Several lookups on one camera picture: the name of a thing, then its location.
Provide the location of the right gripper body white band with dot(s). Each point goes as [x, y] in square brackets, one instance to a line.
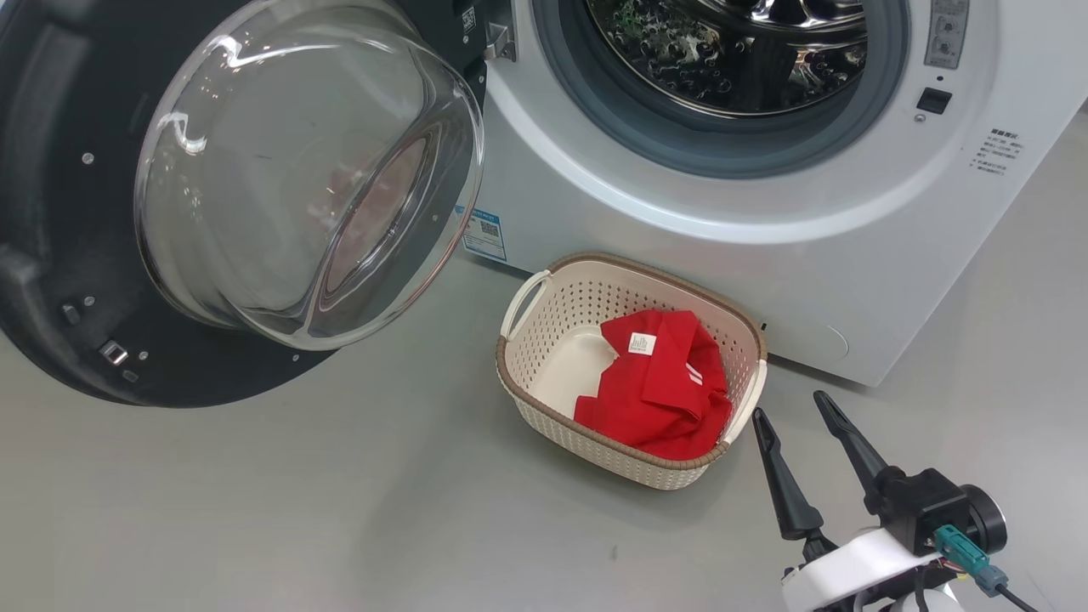
[850, 574]

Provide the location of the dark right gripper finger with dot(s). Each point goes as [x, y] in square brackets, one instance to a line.
[786, 493]
[854, 450]

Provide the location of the red shirt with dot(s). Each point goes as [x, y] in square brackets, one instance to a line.
[663, 399]

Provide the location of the round glass washer door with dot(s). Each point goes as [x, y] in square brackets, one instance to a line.
[68, 212]

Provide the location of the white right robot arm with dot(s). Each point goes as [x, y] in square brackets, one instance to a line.
[922, 602]

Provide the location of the white front-load washing machine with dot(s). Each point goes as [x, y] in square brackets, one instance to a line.
[765, 221]

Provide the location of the cream perforated laundry basket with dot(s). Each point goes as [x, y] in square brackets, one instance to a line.
[561, 374]

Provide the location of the black door latch socket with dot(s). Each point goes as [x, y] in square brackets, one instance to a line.
[933, 100]

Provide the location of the stainless steel washing machine drum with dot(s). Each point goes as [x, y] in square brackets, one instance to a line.
[663, 59]

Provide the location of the metal door hinge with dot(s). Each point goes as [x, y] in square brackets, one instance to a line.
[500, 41]

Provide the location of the small grey text label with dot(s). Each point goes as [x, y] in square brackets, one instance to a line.
[999, 153]

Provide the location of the blue energy label sticker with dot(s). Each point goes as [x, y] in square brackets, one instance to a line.
[486, 234]

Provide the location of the grey warning label sticker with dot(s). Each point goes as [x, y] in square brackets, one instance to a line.
[945, 34]

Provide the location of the small QR code sticker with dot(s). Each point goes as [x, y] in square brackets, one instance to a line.
[469, 19]

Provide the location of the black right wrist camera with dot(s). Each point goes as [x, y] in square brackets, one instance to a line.
[922, 510]

